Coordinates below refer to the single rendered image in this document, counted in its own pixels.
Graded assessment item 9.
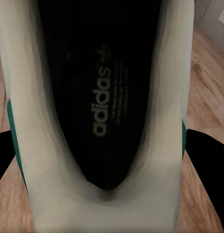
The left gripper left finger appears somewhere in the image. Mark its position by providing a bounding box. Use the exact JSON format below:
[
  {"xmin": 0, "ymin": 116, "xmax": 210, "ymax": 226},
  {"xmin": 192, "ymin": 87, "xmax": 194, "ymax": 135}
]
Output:
[{"xmin": 0, "ymin": 131, "xmax": 16, "ymax": 180}]

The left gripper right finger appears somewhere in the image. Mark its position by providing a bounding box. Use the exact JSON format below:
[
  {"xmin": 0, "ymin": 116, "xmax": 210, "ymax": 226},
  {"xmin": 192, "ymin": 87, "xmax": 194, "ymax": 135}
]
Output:
[{"xmin": 185, "ymin": 129, "xmax": 224, "ymax": 228}]

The gym shoe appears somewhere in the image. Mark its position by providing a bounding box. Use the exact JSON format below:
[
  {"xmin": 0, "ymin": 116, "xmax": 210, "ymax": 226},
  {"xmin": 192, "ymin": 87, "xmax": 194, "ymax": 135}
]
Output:
[{"xmin": 0, "ymin": 0, "xmax": 195, "ymax": 233}]

